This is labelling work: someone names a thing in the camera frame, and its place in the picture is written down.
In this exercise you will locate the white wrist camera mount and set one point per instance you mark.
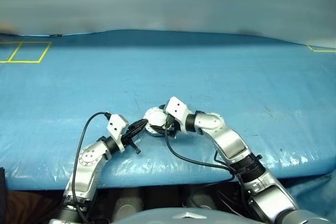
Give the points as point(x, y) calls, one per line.
point(178, 108)
point(115, 127)

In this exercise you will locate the blue plastic table cover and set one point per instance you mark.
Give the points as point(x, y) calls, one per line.
point(210, 82)

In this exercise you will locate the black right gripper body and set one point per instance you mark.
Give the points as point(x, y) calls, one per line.
point(172, 127)

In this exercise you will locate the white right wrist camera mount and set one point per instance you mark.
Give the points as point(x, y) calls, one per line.
point(178, 108)

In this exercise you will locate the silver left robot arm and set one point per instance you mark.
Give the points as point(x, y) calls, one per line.
point(88, 155)

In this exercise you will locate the grey robot torso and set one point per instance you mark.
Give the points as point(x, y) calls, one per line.
point(183, 217)

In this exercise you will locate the small white round object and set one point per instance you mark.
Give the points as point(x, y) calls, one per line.
point(155, 116)

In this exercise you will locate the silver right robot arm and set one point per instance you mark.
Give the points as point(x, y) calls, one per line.
point(231, 140)

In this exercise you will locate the grey motor housing copper coils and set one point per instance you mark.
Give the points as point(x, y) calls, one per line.
point(155, 134)

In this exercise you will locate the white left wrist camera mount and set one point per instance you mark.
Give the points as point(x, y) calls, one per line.
point(115, 127)

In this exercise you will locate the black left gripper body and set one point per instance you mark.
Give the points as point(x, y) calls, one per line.
point(129, 136)

